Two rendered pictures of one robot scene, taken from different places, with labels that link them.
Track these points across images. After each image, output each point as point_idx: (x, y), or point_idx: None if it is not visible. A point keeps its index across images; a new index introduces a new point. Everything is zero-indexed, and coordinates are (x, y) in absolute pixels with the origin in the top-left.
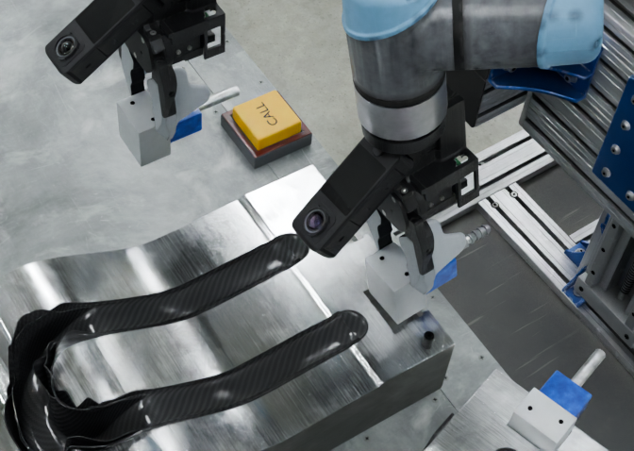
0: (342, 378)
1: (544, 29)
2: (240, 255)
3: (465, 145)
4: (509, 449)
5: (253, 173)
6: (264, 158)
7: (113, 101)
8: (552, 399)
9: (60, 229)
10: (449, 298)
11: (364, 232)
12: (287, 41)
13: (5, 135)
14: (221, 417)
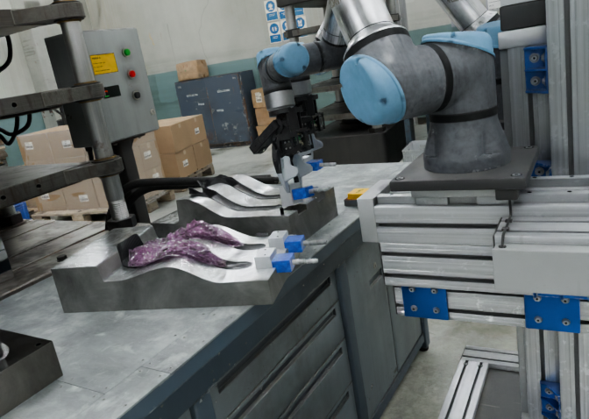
0: (256, 213)
1: (273, 55)
2: None
3: (299, 129)
4: (265, 245)
5: (343, 206)
6: (347, 202)
7: (341, 189)
8: (289, 237)
9: None
10: (493, 394)
11: (343, 222)
12: None
13: None
14: (224, 207)
